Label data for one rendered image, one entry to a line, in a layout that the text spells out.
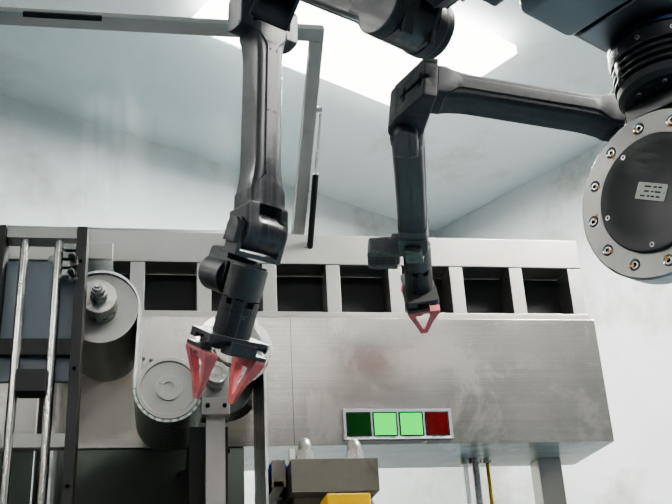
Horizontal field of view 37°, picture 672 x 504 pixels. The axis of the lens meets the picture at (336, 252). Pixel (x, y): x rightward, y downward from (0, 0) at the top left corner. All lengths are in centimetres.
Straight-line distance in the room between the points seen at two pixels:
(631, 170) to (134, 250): 142
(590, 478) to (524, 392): 255
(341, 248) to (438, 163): 283
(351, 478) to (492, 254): 85
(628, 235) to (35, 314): 108
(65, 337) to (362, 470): 58
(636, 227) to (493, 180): 426
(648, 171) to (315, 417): 124
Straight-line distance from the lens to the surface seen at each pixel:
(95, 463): 219
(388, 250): 198
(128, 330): 193
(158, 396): 189
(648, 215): 116
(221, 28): 218
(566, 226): 522
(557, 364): 242
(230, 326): 144
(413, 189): 177
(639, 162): 119
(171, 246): 235
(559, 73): 461
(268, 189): 146
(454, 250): 245
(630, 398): 480
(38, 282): 186
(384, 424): 225
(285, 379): 225
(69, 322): 183
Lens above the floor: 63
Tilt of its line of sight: 24 degrees up
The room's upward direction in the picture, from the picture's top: 3 degrees counter-clockwise
